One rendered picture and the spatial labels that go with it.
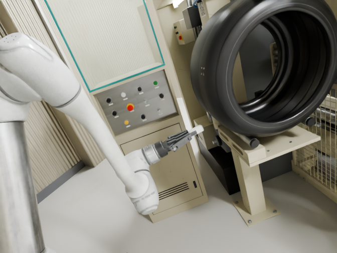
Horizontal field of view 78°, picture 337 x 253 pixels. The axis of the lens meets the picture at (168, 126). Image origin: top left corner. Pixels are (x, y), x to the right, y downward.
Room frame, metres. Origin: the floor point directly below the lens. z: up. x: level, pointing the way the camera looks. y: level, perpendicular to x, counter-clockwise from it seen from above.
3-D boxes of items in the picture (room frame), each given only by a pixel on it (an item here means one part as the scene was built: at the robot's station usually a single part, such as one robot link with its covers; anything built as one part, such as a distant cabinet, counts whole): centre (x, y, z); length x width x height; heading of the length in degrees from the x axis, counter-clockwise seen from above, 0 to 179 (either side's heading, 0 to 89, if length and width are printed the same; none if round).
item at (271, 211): (1.22, -0.44, 0.01); 0.27 x 0.27 x 0.02; 3
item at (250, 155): (0.96, -0.33, 0.83); 0.36 x 0.09 x 0.06; 3
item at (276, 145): (0.96, -0.47, 0.80); 0.37 x 0.36 x 0.02; 93
